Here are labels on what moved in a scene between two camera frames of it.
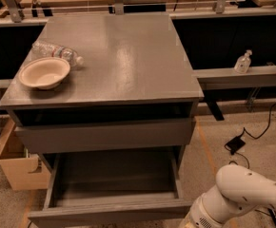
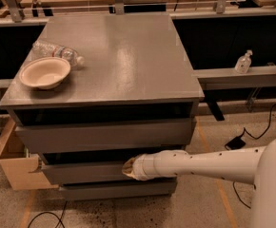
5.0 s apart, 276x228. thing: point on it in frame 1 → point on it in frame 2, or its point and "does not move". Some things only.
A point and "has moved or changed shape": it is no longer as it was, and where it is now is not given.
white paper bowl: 44,73 does not move
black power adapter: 235,144 does not move
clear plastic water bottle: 45,49 does not move
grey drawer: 93,187 has moved or changed shape
